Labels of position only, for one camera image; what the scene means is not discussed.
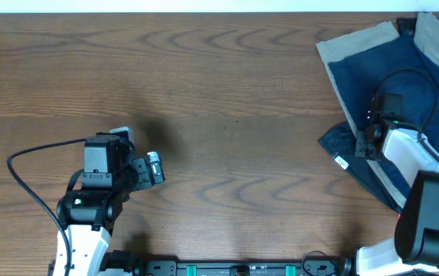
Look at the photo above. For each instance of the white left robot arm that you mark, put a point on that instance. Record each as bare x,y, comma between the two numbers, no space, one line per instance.
87,215

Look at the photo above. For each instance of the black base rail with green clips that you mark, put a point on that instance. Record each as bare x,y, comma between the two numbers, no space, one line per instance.
315,263

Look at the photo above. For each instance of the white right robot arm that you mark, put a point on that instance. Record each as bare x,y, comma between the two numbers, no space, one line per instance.
415,245

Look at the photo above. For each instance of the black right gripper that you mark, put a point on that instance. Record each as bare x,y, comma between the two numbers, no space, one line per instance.
359,146

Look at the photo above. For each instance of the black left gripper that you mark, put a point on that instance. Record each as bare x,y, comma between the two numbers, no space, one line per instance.
145,179

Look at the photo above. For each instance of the black garment with white tag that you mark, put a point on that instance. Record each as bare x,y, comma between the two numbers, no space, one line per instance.
339,142

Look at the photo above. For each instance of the beige khaki shorts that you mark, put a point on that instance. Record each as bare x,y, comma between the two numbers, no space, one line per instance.
424,30

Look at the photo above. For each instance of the navy blue denim shorts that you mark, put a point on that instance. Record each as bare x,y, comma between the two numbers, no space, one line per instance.
397,67

